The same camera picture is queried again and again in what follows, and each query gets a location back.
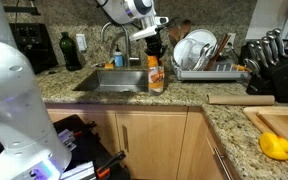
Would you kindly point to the soap dispenser with blue label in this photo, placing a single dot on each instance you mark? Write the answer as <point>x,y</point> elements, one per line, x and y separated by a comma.
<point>118,59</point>

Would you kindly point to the black coffee maker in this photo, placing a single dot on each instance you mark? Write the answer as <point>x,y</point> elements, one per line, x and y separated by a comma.
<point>30,46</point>

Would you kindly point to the wooden spoon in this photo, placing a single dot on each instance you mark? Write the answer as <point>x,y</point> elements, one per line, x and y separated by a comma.
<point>173,33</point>
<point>185,28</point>

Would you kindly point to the orange and black clamp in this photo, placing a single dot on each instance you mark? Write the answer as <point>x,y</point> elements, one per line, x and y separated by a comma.
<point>110,163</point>

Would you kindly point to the wooden rolling pin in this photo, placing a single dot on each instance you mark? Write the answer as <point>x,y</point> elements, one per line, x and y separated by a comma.
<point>240,99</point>

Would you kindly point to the black knife block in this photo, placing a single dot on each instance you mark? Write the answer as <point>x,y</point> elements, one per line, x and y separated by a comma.
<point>284,81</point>

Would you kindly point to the yellow rubber duck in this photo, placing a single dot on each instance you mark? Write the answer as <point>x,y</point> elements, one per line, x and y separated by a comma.
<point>272,146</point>

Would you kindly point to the white paper towel roll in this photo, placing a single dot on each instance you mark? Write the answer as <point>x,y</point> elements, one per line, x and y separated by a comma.
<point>270,20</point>

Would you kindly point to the brown wooden utensils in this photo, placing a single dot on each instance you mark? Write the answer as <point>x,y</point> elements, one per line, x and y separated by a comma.
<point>217,51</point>

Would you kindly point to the white wall outlet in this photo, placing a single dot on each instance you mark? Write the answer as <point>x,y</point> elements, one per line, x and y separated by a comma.
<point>231,40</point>
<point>81,42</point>

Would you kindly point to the white plate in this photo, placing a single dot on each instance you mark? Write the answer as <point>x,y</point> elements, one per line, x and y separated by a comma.
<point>205,38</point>

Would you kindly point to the chrome arched faucet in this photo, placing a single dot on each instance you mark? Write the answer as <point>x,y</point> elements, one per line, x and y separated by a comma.
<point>127,43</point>

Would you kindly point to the stainless steel sink basin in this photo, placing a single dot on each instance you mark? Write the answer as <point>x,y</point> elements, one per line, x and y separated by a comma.
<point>117,81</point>

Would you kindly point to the kitchen scissors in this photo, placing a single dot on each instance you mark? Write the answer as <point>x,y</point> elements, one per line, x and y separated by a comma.
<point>252,66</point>

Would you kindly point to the orange snack bag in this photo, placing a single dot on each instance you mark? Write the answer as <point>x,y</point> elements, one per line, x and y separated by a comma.
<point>156,76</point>

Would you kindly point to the large wooden cutting board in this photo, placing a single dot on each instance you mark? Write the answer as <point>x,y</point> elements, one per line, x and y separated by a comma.
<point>252,116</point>

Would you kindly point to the black robot cart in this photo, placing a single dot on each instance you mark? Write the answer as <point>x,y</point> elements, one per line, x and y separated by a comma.
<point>87,146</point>

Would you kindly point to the metal spoons in rack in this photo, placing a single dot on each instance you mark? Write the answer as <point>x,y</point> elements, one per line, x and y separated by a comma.
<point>204,56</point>

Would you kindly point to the grey dish rack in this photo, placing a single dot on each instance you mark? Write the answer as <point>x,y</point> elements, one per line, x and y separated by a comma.
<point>210,75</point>

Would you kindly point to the wooden cabinet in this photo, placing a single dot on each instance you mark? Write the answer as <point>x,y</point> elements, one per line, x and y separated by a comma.
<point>154,143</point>

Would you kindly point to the small wooden cutting board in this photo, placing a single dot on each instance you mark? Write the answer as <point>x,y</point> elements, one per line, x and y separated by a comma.
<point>284,128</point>

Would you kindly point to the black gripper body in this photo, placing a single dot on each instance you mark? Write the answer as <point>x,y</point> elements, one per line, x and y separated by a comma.
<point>155,40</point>

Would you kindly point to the orange sponge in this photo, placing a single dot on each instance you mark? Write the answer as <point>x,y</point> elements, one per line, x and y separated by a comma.
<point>109,66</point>

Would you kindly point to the dark green glass bottle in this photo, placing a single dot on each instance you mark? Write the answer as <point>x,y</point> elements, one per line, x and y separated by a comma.
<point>69,50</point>

